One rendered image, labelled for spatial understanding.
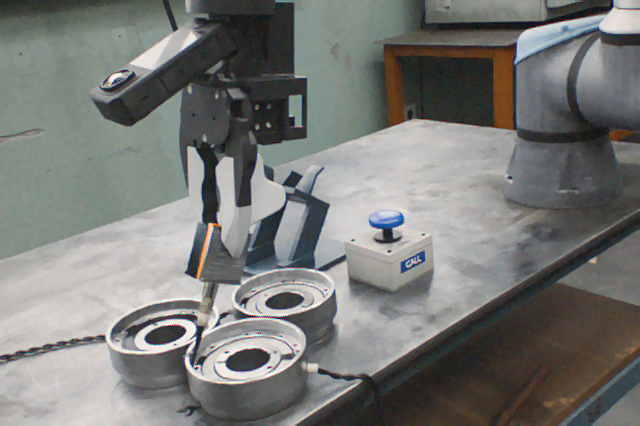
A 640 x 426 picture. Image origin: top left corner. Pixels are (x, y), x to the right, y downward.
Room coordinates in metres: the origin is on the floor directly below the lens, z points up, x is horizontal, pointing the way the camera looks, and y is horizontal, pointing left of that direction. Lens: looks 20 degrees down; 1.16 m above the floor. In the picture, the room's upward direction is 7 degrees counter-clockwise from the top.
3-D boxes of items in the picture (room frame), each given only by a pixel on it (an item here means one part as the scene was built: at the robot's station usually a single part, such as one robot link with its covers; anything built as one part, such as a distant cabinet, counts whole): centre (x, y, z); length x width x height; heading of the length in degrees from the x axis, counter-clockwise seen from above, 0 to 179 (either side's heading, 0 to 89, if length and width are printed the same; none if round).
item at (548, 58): (0.96, -0.35, 0.97); 0.13 x 0.12 x 0.14; 27
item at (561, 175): (0.96, -0.34, 0.85); 0.15 x 0.15 x 0.10
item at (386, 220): (0.75, -0.08, 0.85); 0.04 x 0.04 x 0.05
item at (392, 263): (0.76, -0.08, 0.82); 0.08 x 0.07 x 0.05; 130
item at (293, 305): (0.66, 0.04, 0.82); 0.10 x 0.10 x 0.04
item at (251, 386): (0.55, 0.07, 0.82); 0.10 x 0.10 x 0.04
